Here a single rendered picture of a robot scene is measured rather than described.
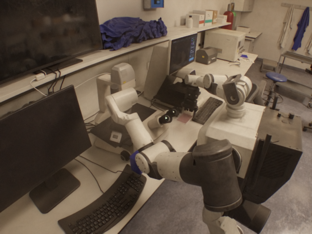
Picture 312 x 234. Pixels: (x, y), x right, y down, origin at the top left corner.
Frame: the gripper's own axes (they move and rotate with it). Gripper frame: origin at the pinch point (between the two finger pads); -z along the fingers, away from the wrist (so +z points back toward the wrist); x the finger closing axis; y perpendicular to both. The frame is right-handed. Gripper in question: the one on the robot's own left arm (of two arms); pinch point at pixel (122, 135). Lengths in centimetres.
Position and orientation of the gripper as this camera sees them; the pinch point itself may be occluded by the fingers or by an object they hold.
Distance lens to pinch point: 90.9
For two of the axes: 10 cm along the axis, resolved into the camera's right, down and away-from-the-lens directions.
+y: -2.4, 7.0, -6.8
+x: -9.7, -2.5, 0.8
